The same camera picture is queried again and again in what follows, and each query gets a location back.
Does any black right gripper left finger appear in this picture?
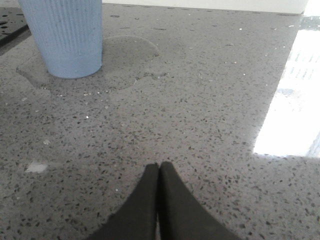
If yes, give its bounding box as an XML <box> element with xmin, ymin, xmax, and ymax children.
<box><xmin>88</xmin><ymin>163</ymin><xmax>158</xmax><ymax>240</ymax></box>

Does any light blue ribbed cup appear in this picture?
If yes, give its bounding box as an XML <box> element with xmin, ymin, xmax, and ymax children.
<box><xmin>19</xmin><ymin>0</ymin><xmax>103</xmax><ymax>79</ymax></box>

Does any black glass gas stove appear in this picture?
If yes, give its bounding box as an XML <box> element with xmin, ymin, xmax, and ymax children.
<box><xmin>0</xmin><ymin>7</ymin><xmax>31</xmax><ymax>56</ymax></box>

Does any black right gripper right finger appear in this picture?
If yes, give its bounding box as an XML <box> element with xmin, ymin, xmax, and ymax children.
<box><xmin>157</xmin><ymin>161</ymin><xmax>239</xmax><ymax>240</ymax></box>

